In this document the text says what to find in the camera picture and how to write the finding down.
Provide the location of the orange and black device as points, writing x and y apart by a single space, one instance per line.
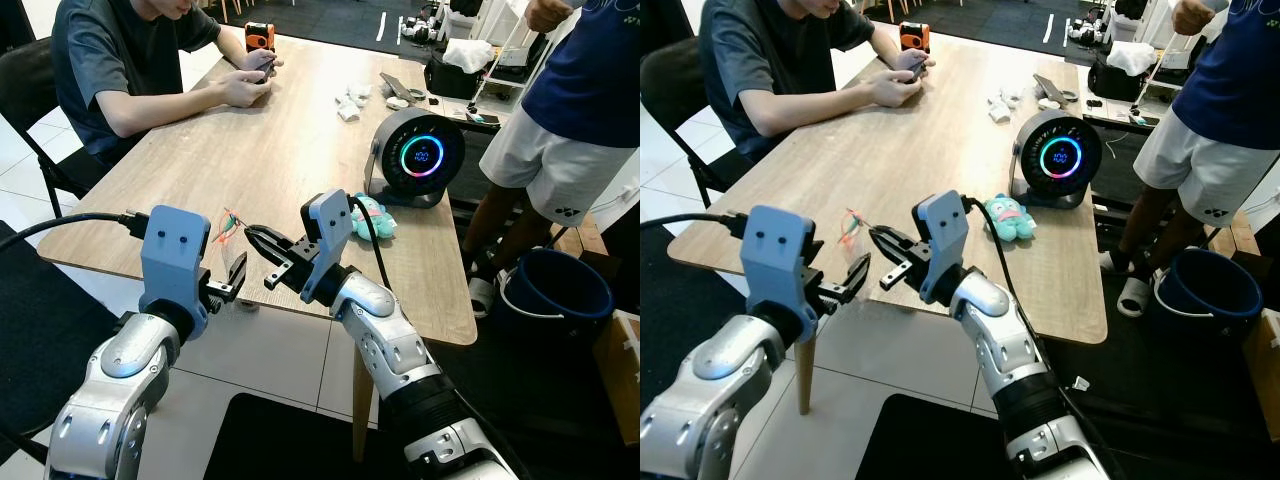
914 37
260 37

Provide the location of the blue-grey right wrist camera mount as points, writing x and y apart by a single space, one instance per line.
942 230
330 230

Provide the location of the seated person's left hand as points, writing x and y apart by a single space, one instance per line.
262 62
915 62

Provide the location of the wooden table leg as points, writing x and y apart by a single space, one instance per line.
363 400
805 375

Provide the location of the white robot equipment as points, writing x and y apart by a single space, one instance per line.
1100 22
435 22

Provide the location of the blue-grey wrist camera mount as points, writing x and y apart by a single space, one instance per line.
780 260
175 255
330 230
942 230

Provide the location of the teal plush toy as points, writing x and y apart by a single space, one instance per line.
373 218
1010 218

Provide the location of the black phone stand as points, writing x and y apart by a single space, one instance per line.
1053 90
400 90

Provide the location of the black floor mat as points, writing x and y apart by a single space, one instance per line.
540 385
290 440
50 320
655 300
1150 385
930 445

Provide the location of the standing person in navy shirt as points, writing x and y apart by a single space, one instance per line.
1235 90
585 90

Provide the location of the black folding chair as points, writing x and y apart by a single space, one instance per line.
670 100
30 110

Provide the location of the black bag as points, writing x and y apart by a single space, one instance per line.
455 78
1115 78

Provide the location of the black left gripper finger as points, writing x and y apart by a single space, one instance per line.
240 270
237 294
853 295
858 270

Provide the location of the white crumpled tissue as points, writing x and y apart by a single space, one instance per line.
350 103
1003 104

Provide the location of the blue bucket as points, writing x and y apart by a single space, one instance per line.
1205 290
550 290

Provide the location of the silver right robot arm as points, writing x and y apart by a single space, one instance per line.
390 350
1010 350

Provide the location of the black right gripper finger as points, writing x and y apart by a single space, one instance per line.
285 276
895 242
272 242
902 276

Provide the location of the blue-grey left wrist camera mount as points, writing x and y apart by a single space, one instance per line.
780 260
175 255

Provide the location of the white cloth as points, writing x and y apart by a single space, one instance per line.
1130 55
468 53

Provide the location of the seated person in grey shirt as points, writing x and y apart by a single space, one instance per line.
110 60
760 60

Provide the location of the seated person's right hand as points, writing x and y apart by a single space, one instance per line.
895 90
245 90

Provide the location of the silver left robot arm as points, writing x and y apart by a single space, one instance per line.
710 400
120 390

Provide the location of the white slipper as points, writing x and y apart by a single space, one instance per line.
483 298
1135 297

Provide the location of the black smartphone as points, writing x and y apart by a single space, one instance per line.
917 72
267 72

